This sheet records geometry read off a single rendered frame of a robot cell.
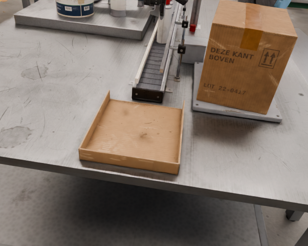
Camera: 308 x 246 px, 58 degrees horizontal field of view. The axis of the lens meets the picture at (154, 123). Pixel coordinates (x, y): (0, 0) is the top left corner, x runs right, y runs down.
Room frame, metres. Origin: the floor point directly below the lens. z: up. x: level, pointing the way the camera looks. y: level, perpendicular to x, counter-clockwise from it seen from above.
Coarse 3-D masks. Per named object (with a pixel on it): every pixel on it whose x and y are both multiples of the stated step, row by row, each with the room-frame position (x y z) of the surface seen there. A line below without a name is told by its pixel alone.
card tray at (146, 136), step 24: (96, 120) 0.65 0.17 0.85; (120, 120) 0.69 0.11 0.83; (144, 120) 0.71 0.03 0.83; (168, 120) 0.72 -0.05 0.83; (96, 144) 0.57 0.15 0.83; (120, 144) 0.58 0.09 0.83; (144, 144) 0.59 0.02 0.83; (168, 144) 0.60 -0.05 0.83; (144, 168) 0.50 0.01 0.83; (168, 168) 0.49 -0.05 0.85
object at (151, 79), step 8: (176, 16) 1.68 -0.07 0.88; (152, 48) 1.17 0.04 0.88; (160, 48) 1.18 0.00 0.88; (152, 56) 1.09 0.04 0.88; (160, 56) 1.10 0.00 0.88; (152, 64) 1.01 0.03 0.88; (160, 64) 1.02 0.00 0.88; (144, 72) 0.94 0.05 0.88; (152, 72) 0.95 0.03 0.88; (144, 80) 0.88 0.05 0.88; (152, 80) 0.89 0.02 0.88; (160, 80) 0.89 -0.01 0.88; (144, 88) 0.82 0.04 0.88; (152, 88) 0.83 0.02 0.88
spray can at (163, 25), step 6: (168, 0) 1.24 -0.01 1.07; (168, 6) 1.23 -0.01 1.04; (168, 12) 1.23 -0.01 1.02; (168, 18) 1.23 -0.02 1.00; (162, 24) 1.22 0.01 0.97; (168, 24) 1.23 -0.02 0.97; (162, 30) 1.22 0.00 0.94; (168, 30) 1.24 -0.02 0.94; (162, 36) 1.22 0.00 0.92; (162, 42) 1.22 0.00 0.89
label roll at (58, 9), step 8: (56, 0) 1.51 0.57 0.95; (64, 0) 1.47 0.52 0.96; (72, 0) 1.47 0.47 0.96; (80, 0) 1.48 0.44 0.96; (88, 0) 1.52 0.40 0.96; (56, 8) 1.53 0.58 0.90; (64, 8) 1.47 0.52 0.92; (72, 8) 1.47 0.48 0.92; (80, 8) 1.48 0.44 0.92; (88, 8) 1.52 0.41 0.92; (72, 16) 1.47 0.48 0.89; (80, 16) 1.48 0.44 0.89
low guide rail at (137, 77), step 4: (156, 24) 1.38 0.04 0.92; (156, 28) 1.33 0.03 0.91; (152, 36) 1.22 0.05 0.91; (152, 40) 1.17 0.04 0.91; (148, 44) 1.12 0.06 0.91; (148, 48) 1.08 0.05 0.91; (148, 52) 1.05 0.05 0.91; (144, 56) 1.00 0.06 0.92; (144, 60) 0.97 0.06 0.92; (140, 64) 0.93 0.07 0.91; (144, 64) 0.96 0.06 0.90; (140, 68) 0.90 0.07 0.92; (140, 72) 0.87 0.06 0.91; (136, 76) 0.84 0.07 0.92; (140, 76) 0.87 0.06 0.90; (136, 80) 0.82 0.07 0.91
